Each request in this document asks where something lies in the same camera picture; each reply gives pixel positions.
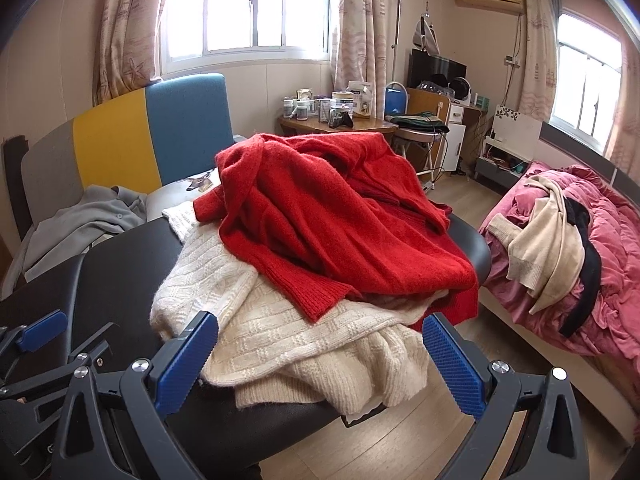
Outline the red knit sweater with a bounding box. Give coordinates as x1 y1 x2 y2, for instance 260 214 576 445
193 132 480 324

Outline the round stool with clothes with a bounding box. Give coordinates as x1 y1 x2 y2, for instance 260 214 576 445
385 112 449 186

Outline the black leather bench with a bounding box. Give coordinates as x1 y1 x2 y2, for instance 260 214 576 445
0 211 494 480

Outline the grey hooded sweatshirt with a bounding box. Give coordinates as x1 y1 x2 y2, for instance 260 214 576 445
1 185 146 298

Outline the pink quilted bed cover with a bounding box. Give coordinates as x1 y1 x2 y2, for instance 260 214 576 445
480 165 639 377

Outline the beige garment on bed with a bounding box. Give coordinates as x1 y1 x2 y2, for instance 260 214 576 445
488 174 584 314

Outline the white printed cushion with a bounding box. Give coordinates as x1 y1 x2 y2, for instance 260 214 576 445
145 168 220 222

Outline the black garment on bed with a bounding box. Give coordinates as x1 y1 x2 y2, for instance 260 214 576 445
560 197 602 338

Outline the grey yellow blue armchair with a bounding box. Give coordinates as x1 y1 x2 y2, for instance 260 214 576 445
5 74 234 242

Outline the white bedside cabinet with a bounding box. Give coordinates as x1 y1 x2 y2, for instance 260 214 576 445
474 105 542 188

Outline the left window curtain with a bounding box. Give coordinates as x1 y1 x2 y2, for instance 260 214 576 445
93 0 166 105

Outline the window curtain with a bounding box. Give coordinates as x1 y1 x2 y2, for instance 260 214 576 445
330 0 386 99
93 0 166 105
518 0 558 122

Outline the right window curtain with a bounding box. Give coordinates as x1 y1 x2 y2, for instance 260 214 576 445
518 0 558 122

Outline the blue water jug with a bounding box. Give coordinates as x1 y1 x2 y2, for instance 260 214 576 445
384 81 409 116

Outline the wooden desk with clutter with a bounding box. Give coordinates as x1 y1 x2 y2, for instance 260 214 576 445
279 81 397 138

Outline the black monitor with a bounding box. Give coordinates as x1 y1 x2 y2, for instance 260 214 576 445
407 49 466 88

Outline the middle window curtain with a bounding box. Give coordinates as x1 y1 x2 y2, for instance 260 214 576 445
330 0 386 99

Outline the cream cable knit sweater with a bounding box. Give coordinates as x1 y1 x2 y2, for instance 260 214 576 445
150 202 431 417

